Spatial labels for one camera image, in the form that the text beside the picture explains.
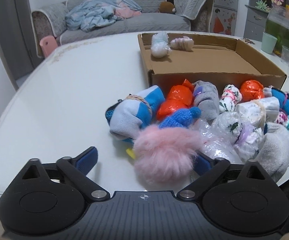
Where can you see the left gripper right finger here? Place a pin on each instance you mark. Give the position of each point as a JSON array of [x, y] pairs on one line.
[[210, 172]]

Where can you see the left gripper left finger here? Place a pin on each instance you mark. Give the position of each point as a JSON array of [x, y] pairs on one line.
[[74, 171]]

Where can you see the clear bubble wrap bundle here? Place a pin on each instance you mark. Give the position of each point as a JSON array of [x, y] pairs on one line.
[[214, 145]]

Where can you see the pink fluffy pompom hat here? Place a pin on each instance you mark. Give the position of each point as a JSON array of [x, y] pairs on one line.
[[166, 152]]

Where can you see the grey white towel sock roll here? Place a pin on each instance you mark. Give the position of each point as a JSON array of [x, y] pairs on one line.
[[273, 153]]

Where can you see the white purple band sock roll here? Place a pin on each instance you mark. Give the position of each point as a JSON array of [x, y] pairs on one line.
[[241, 135]]

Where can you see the blue white striped sock roll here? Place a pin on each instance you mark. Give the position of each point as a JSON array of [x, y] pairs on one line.
[[134, 113]]

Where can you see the white sock cream band roll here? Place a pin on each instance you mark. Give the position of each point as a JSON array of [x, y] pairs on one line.
[[259, 112]]

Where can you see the white green leaf sock roll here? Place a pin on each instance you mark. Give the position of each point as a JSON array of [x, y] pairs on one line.
[[231, 96]]

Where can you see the orange plastic bag bundle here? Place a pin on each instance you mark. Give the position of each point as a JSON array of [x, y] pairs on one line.
[[179, 97]]

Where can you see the blue knit sock bundle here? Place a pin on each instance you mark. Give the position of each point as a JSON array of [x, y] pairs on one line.
[[282, 97]]

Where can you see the pale pink sock roll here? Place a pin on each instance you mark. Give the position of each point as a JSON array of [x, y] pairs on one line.
[[184, 43]]

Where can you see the white fluffy teal sock roll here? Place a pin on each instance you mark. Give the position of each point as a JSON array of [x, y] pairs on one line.
[[159, 45]]

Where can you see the brown cardboard box tray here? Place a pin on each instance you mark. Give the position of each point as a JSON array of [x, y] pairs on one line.
[[217, 59]]

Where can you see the pink small chair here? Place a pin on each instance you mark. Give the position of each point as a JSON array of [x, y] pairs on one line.
[[48, 44]]

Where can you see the sunflower seed shell pile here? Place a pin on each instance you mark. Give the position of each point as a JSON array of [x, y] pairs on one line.
[[246, 40]]

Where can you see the clear plastic cup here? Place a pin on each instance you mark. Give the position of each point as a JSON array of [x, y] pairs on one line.
[[285, 55]]

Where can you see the green plastic cup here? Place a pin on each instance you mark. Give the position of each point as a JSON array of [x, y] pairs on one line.
[[268, 43]]

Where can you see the light blue blanket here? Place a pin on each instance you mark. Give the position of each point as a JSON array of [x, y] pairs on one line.
[[92, 14]]

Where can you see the glass fish tank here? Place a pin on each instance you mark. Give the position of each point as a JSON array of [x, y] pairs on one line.
[[277, 25]]

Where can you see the brown plush toy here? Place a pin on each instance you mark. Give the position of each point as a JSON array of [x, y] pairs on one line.
[[167, 8]]

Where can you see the grey sofa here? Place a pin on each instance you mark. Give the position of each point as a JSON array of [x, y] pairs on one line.
[[191, 15]]

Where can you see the decorated refrigerator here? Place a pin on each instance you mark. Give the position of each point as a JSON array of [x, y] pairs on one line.
[[224, 17]]

